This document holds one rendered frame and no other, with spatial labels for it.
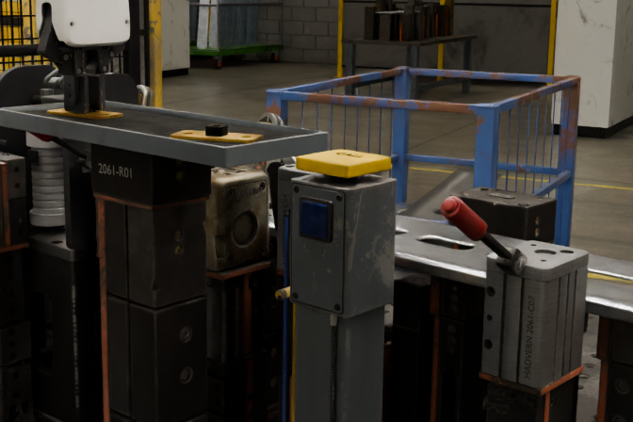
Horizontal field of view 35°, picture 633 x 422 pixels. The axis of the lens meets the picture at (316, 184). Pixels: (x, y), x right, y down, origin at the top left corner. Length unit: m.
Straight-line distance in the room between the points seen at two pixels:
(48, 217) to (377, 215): 0.65
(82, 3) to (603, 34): 8.18
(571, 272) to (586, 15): 8.22
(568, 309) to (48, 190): 0.74
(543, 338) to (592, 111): 8.27
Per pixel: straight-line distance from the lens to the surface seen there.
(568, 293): 0.98
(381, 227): 0.88
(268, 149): 0.92
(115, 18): 1.14
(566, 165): 4.29
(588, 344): 1.84
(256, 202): 1.24
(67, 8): 1.09
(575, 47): 9.20
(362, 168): 0.85
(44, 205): 1.42
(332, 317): 0.87
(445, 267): 1.13
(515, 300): 0.96
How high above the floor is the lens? 1.31
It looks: 11 degrees down
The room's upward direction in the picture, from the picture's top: 1 degrees clockwise
